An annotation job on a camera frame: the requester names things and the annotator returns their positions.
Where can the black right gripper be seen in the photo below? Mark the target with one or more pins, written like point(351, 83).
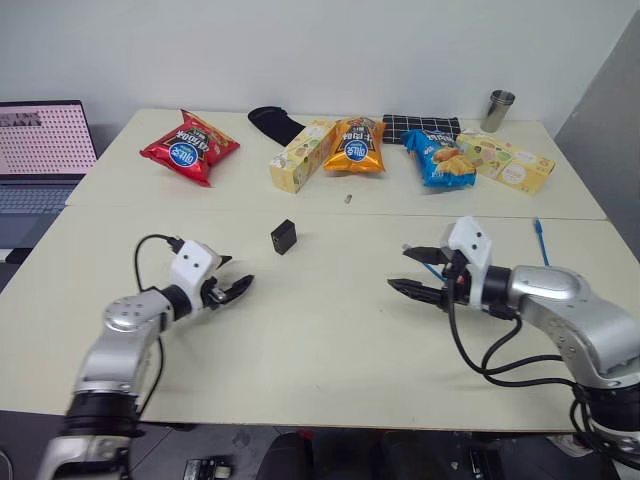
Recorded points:
point(461, 285)

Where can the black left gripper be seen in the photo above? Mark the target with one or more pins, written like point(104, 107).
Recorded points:
point(215, 294)

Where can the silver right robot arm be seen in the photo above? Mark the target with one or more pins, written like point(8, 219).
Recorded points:
point(565, 305)

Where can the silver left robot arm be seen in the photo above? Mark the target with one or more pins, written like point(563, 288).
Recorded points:
point(125, 345)

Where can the small black box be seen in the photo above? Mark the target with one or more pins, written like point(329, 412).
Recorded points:
point(284, 238)

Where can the yellow printed carton box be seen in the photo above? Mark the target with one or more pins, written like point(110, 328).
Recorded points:
point(300, 157)
point(510, 162)

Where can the blue chip bag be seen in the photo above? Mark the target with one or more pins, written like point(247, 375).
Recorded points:
point(442, 160)

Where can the red chip bag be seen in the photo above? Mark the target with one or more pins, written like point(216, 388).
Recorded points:
point(187, 150)

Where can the orange chip bag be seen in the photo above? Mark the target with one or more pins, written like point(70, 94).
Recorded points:
point(356, 147)

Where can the black white checked cloth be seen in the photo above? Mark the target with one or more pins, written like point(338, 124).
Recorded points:
point(420, 127)

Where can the black sock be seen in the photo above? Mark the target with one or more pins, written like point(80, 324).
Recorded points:
point(275, 125)

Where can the stainless steel cup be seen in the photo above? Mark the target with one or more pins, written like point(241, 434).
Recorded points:
point(497, 110)

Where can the black rounded shape under table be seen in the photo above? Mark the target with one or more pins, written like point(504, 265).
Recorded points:
point(286, 457)

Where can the small black device on floor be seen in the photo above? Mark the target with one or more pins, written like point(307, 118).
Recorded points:
point(207, 469)

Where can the grey open laptop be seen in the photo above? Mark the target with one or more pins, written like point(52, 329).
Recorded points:
point(35, 165)

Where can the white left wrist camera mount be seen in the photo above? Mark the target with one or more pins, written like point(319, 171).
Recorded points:
point(192, 265)

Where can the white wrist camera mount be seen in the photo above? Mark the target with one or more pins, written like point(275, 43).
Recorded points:
point(472, 245)
point(192, 265)

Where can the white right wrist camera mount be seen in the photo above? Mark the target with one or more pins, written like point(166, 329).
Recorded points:
point(472, 245)

